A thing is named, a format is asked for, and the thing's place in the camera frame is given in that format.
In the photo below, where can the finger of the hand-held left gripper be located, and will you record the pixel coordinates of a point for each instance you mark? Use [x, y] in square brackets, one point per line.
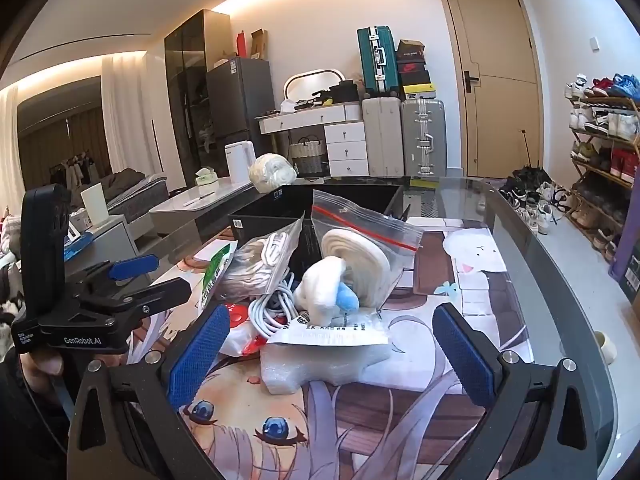
[132, 267]
[150, 295]

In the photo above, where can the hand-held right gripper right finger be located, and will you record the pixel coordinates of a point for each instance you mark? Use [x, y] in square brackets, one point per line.
[465, 360]

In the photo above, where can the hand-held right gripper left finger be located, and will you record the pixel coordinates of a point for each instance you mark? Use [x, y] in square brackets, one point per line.
[200, 355]

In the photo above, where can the green and white packet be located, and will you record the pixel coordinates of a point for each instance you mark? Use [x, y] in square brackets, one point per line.
[215, 270]

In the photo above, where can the white plush toy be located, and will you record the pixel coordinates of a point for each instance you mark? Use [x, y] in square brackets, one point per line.
[320, 285]

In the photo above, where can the person's left forearm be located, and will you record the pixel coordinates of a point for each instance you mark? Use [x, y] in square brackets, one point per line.
[30, 425]

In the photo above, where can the person's left hand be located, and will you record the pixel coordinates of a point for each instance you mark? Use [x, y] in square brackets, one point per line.
[42, 366]

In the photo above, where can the red and white plastic bag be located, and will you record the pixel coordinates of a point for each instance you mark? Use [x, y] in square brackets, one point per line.
[240, 320]

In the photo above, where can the white upright box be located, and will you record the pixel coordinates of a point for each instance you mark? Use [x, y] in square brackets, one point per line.
[94, 204]

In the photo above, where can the bed mattress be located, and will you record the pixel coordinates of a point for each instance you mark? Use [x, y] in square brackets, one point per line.
[145, 195]

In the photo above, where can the printed cartoon mat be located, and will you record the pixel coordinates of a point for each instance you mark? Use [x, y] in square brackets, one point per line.
[400, 410]

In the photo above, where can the dark jacket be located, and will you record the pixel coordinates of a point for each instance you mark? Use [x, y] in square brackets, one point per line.
[122, 182]

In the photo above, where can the clothes rack with garments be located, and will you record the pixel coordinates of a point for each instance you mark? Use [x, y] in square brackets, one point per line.
[75, 170]

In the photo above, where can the white low table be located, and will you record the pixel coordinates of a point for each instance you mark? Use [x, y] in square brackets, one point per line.
[200, 205]

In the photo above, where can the white foam piece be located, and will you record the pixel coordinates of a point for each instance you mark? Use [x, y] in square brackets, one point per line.
[300, 370]

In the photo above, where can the green tissue pack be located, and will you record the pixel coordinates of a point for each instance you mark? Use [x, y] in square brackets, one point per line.
[206, 178]

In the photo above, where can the cream clog slipper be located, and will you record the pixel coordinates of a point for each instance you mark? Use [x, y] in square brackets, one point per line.
[607, 349]

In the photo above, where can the white electric kettle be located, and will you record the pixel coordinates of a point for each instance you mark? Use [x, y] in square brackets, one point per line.
[239, 162]

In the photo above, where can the white curtain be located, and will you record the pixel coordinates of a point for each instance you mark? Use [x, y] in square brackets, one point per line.
[130, 110]

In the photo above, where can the white cloth bundle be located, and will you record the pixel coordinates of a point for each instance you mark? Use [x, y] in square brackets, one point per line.
[272, 172]

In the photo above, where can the pile of shoes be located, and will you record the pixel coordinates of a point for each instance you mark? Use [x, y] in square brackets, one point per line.
[537, 205]

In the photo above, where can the dark tall wardrobe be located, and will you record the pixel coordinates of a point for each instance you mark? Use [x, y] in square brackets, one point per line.
[185, 90]

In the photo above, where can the purple cardboard box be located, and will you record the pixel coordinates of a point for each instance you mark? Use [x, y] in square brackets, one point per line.
[631, 260]

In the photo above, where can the grey refrigerator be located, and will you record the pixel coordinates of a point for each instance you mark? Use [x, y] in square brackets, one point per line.
[240, 105]

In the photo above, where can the black umbrella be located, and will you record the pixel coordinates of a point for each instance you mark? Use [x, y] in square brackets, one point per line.
[532, 172]

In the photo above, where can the wicker basket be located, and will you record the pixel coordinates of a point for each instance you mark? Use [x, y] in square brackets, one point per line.
[307, 157]

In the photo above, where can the wooden shoe rack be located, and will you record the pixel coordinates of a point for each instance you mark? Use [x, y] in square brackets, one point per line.
[587, 167]

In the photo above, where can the silver suitcase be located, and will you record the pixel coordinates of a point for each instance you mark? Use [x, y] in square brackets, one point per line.
[422, 135]

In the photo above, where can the beige suitcase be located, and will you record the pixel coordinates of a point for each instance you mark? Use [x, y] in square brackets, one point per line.
[382, 135]

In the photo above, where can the white vanity desk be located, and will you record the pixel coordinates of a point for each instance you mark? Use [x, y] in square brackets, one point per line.
[345, 145]

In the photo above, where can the oval white-framed mirror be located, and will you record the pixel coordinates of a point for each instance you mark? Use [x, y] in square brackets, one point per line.
[310, 85]

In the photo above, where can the brown cardboard box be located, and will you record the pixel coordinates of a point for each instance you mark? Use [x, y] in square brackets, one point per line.
[259, 45]

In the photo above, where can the yellow and black shoe box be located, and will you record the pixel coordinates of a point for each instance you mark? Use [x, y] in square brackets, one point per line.
[417, 92]

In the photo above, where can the black bag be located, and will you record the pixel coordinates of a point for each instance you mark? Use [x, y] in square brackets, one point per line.
[345, 92]

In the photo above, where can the shoe rack with shoes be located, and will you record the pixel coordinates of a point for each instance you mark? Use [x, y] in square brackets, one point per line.
[605, 122]

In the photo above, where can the beige wooden door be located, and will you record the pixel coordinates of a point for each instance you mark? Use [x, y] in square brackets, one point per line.
[492, 85]

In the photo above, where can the plain black shoe box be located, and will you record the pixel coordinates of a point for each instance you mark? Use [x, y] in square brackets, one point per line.
[414, 78]

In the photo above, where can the teal suitcase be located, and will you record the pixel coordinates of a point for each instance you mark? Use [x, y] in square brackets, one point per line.
[375, 60]

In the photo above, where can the brown-lid black shoe box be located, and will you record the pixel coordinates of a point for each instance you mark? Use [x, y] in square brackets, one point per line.
[410, 49]

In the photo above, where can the wall switch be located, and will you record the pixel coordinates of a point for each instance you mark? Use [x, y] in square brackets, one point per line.
[593, 42]

